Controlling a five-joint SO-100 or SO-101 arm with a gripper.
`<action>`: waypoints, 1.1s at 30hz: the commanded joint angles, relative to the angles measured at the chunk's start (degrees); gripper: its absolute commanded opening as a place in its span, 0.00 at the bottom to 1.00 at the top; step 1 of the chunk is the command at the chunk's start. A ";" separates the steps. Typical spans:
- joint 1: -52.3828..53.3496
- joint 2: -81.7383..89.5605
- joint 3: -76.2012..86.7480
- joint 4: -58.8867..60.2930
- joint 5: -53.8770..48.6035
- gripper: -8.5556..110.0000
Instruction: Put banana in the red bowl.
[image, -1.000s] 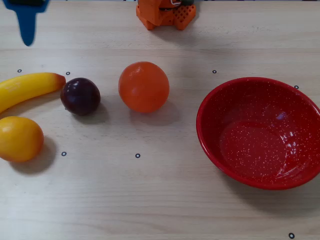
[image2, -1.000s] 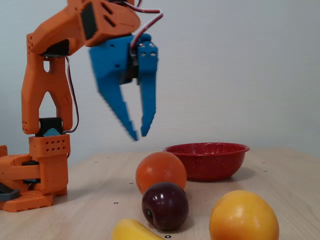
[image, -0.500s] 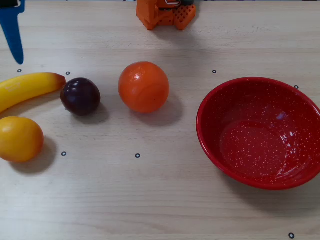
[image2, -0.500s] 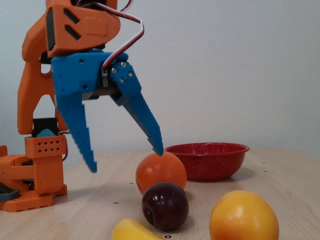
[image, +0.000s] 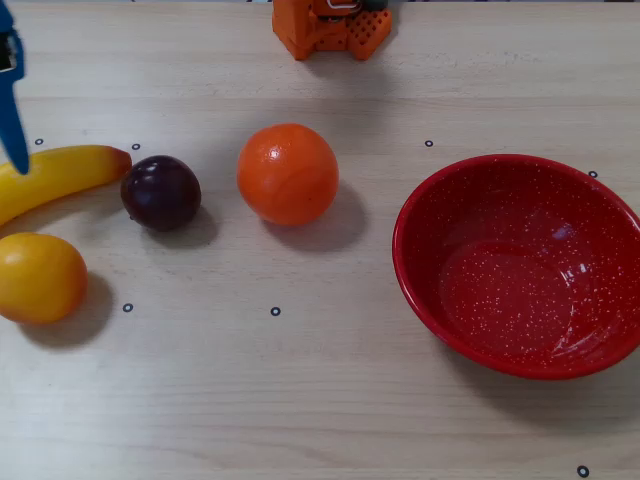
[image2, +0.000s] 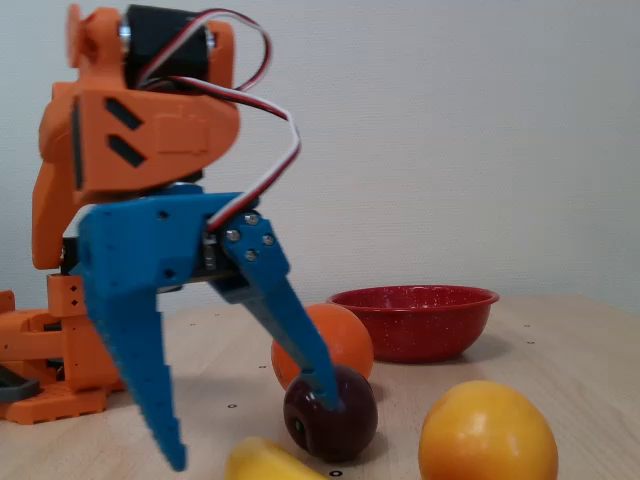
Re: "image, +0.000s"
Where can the red speckled enamel bowl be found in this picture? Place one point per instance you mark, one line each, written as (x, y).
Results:
(500, 300)

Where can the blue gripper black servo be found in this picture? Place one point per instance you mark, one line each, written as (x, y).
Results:
(11, 105)

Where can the orange toy fruit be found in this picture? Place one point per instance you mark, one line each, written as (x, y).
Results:
(287, 175)

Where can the yellow toy banana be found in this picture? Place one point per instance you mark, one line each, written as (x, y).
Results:
(75, 167)

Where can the dark purple toy plum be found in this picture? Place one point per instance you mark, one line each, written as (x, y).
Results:
(160, 192)

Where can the yellow orange toy lemon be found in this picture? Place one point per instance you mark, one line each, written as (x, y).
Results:
(40, 277)

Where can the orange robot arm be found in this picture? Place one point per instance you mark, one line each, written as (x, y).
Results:
(292, 30)

